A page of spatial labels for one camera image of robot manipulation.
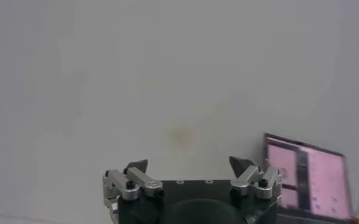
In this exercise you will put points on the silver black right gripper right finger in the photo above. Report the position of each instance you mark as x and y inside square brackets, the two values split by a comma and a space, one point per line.
[246, 178]

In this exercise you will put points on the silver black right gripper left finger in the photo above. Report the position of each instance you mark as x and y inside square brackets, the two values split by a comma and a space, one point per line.
[142, 179]

